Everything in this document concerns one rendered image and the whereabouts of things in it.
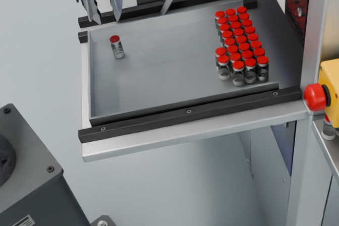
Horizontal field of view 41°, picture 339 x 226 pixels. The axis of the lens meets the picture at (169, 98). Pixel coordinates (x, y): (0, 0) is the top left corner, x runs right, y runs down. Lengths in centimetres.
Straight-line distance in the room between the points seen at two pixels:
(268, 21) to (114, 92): 36
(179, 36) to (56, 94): 135
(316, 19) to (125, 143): 37
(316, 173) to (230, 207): 79
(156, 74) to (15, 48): 181
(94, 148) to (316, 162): 43
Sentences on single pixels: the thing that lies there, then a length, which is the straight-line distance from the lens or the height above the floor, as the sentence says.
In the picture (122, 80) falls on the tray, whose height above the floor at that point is 88.
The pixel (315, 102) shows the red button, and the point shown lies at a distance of 67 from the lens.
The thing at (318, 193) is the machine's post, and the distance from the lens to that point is 103.
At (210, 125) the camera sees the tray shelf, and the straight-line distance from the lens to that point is 80.
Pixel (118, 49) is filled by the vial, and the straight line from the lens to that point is 94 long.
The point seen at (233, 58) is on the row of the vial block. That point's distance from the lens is 84.
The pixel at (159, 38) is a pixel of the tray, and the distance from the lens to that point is 98.
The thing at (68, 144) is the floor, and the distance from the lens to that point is 202.
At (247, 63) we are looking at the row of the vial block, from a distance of 83.
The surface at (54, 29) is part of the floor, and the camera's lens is 267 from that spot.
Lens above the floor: 149
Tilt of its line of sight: 46 degrees down
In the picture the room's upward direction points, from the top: 12 degrees counter-clockwise
